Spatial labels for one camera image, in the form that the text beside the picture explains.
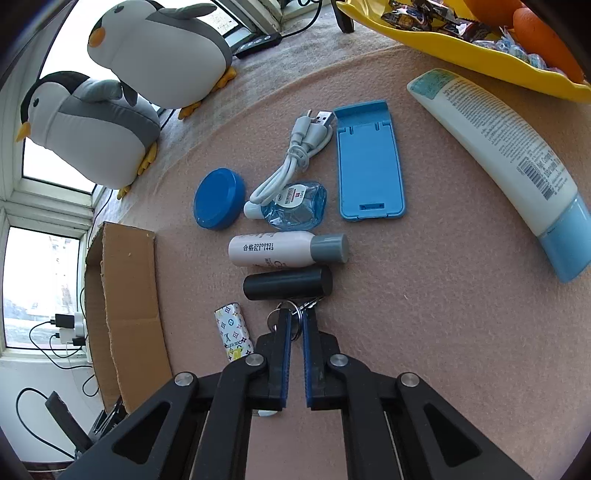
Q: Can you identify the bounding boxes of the black remote cable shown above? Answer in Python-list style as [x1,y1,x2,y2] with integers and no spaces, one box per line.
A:
[277,0,324,40]

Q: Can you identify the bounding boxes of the white bottle with grey cap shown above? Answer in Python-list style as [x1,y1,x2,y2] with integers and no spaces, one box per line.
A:
[228,232,349,267]

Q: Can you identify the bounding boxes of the black charging cable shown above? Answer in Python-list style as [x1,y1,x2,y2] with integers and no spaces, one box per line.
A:
[16,373,100,460]
[29,320,88,370]

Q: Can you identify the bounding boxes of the blue round lid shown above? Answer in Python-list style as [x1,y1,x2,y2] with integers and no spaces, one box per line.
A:
[194,168,245,230]

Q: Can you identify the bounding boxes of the white power strip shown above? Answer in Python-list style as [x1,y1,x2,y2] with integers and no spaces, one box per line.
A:
[69,311,89,363]

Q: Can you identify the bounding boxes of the pile of dark wrapped candies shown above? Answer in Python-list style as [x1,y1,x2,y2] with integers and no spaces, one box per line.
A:
[381,0,492,42]

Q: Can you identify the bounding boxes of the cardboard box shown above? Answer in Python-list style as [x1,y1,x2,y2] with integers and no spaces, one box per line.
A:
[83,222,174,414]

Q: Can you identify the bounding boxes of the orange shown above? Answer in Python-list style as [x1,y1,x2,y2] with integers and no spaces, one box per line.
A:
[512,7,585,84]
[462,0,527,26]

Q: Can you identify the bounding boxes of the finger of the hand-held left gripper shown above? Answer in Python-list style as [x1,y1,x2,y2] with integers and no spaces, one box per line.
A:
[90,399,127,439]

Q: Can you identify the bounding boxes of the large penguin plush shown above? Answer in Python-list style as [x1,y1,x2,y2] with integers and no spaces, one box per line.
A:
[16,71,162,200]

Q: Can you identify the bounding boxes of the pile of blue wrapped candies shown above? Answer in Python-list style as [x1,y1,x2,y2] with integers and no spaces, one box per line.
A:
[471,28,566,75]

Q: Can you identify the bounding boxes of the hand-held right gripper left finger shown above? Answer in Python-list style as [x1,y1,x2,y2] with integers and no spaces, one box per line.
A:
[58,308,293,480]

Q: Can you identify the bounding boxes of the small blue sanitizer bottle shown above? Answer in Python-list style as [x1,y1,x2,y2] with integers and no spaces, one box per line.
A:
[243,181,328,232]

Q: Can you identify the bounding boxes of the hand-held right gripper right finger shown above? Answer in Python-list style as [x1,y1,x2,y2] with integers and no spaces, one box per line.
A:
[302,307,536,480]

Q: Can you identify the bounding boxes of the metal keys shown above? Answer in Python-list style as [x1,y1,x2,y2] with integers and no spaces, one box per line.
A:
[268,298,326,344]

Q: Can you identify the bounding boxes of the white USB cable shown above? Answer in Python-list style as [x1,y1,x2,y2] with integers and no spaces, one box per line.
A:
[249,109,334,206]

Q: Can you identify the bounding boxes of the white tube with blue cap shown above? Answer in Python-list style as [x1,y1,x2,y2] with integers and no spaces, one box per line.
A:
[406,68,591,284]

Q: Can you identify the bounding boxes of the blue phone stand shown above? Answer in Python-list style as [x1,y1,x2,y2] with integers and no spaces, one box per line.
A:
[332,100,407,222]

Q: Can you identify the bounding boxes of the black ring light remote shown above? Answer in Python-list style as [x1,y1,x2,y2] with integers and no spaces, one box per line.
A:
[233,31,282,60]

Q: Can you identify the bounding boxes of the patterned white lighter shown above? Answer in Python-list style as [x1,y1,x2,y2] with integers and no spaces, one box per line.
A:
[213,302,256,363]

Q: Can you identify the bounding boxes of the small penguin plush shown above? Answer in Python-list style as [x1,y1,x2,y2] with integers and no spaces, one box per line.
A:
[88,0,237,121]

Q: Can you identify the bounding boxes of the yellow bowl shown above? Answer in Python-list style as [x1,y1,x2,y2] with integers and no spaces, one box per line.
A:
[335,0,591,102]

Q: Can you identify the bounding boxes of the black cylinder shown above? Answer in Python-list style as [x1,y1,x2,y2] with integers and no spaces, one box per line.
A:
[243,267,334,302]

